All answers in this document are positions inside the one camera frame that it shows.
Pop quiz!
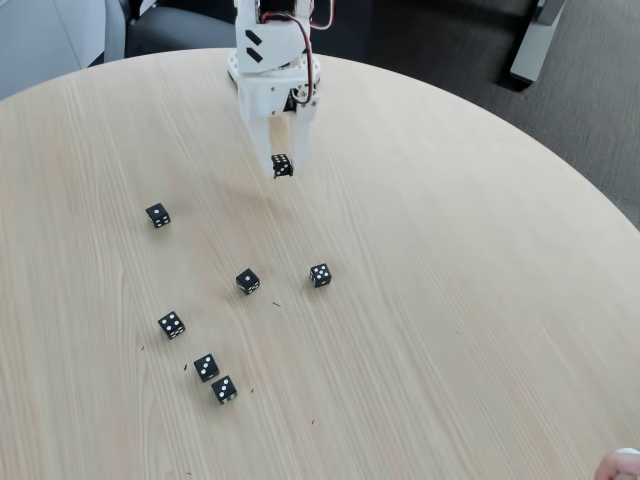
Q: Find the black die showing six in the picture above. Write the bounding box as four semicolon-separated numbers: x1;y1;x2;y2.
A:
271;153;295;179

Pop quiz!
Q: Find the black die showing one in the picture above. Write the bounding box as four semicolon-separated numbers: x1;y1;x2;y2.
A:
235;268;261;296
145;202;171;230

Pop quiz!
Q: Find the black die showing five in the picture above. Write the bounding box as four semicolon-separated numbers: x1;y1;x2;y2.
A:
309;262;332;289

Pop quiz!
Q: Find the person's left hand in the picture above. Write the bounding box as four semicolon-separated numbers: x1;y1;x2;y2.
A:
593;446;640;480

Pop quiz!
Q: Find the black office chair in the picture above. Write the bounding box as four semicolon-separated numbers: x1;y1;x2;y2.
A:
124;0;239;59

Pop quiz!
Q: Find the dark upholstered seat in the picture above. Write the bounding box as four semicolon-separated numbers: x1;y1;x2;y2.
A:
319;0;539;89

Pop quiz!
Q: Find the black die showing four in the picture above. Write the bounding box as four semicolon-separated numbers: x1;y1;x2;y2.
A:
157;311;187;341

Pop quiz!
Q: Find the white cabinet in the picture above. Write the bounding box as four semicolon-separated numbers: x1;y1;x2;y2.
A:
0;0;109;99

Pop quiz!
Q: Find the black die showing three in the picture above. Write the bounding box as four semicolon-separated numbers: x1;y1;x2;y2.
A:
193;353;221;384
210;375;239;407

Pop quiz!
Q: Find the white desk leg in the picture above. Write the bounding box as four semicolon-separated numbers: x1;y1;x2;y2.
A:
509;0;566;84

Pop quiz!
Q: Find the red black gripper cable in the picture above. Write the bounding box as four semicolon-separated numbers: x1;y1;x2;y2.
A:
259;11;322;107

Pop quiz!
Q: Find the red black arm cable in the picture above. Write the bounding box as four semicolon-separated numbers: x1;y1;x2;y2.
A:
306;0;337;31

